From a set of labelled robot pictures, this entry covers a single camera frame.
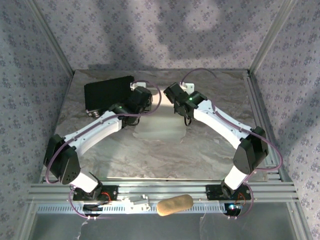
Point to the white paper box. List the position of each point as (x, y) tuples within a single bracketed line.
[(160, 125)]

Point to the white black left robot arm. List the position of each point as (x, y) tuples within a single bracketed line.
[(100, 127)]

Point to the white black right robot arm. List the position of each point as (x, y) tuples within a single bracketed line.
[(220, 120)]

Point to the black carrying case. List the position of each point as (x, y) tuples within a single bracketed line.
[(105, 92)]

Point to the tan oval sponge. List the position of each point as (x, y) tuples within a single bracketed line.
[(175, 205)]

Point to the black right circuit board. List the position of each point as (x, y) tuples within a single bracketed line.
[(232, 210)]

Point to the black circuit board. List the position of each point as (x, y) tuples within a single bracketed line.
[(232, 210), (93, 208)]

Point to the black left circuit board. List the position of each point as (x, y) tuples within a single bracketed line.
[(93, 208)]

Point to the aluminium side rail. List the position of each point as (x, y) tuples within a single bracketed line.
[(257, 100)]

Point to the aluminium mounting rail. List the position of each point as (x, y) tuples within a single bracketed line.
[(162, 188)]

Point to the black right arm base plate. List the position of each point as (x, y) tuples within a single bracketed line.
[(212, 192)]

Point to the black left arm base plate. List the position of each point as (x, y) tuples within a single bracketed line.
[(113, 193)]

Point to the white grey bracket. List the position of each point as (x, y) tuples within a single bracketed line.
[(137, 199)]

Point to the aluminium frame post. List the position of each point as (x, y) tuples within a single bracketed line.
[(271, 37), (55, 41)]

